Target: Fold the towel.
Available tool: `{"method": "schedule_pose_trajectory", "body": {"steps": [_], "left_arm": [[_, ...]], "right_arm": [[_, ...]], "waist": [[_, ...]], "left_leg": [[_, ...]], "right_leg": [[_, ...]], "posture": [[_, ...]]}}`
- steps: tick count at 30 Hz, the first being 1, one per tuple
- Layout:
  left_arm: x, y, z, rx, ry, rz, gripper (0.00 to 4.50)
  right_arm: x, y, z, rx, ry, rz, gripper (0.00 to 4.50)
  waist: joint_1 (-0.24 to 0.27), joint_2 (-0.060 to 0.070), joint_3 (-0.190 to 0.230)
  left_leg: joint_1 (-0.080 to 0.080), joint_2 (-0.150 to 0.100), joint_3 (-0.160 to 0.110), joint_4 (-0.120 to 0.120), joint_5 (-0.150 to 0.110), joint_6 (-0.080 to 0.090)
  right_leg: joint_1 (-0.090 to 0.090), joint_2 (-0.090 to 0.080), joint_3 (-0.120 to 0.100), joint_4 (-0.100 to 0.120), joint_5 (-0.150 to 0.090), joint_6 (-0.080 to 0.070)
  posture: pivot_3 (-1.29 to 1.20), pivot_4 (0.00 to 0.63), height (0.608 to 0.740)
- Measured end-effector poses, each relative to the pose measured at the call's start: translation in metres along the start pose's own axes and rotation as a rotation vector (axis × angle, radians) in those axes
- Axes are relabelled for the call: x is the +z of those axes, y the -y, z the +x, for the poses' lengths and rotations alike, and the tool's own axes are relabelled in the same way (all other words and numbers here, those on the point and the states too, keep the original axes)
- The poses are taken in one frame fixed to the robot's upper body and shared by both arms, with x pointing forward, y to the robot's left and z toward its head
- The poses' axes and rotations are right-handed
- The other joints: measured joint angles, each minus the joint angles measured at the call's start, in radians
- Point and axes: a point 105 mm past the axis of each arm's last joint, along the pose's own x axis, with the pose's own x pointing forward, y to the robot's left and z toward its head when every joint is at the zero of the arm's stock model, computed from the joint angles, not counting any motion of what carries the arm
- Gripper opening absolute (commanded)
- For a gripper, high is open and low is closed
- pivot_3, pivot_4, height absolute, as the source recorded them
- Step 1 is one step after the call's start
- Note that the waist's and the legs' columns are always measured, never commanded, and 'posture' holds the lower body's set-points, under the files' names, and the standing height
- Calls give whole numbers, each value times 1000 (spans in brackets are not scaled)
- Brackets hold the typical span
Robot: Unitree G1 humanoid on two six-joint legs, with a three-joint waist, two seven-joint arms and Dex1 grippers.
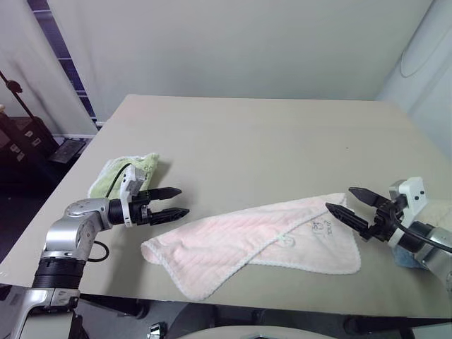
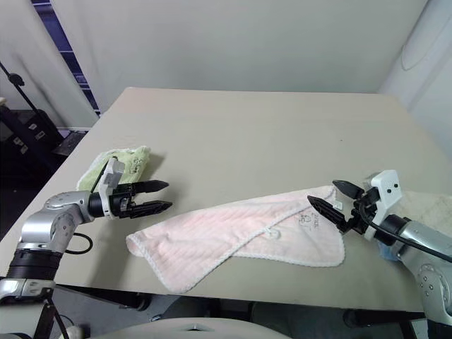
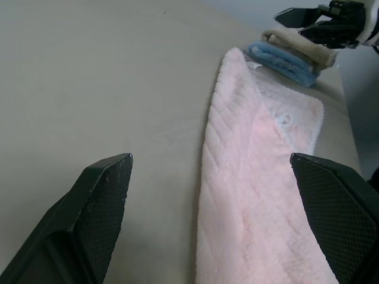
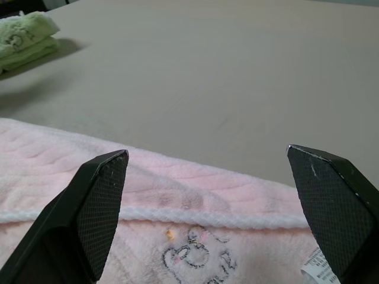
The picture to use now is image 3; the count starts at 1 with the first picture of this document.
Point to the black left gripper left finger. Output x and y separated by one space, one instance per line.
89 222

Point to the folded beige towel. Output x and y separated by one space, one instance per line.
296 44

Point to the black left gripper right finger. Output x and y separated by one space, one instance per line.
340 222

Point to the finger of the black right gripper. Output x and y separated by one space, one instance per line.
328 32
296 16

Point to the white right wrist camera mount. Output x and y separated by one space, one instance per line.
370 26

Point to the folded blue towel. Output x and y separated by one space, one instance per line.
281 62

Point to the pink fluffy towel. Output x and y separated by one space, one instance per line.
251 177

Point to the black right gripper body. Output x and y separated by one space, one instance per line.
346 10

